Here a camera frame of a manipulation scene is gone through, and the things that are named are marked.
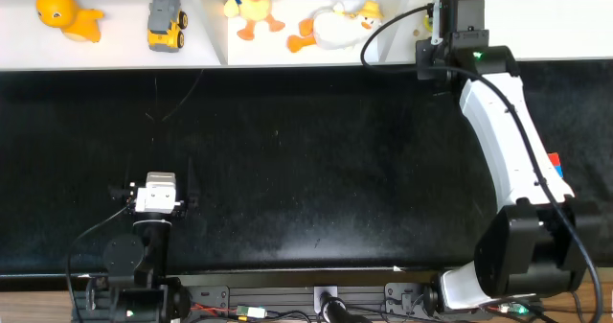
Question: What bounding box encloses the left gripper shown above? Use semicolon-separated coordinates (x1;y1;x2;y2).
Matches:
108;153;201;221

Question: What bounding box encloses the grey and yellow toy truck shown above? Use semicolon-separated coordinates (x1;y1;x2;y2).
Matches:
147;0;189;54

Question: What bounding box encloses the orange rubber dinosaur toy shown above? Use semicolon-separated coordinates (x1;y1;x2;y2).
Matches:
35;0;105;44

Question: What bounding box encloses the white shelf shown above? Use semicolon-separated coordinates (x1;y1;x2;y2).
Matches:
0;0;613;72

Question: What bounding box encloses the white plush duck yellow hat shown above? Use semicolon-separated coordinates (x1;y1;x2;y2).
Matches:
286;0;384;55

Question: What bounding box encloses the many-coloured puzzle cube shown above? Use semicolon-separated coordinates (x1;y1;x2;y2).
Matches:
547;151;564;180

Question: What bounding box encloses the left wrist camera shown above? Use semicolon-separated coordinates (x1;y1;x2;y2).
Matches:
134;171;178;215

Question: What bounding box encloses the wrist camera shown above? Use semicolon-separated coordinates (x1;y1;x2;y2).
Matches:
429;0;443;47
134;171;178;215

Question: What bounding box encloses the black cable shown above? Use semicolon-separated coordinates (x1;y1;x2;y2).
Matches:
65;205;131;320
359;4;604;311

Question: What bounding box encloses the mounting rail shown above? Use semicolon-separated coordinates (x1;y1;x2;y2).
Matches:
71;267;588;323

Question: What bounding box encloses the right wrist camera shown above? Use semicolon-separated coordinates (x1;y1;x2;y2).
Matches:
429;0;443;47

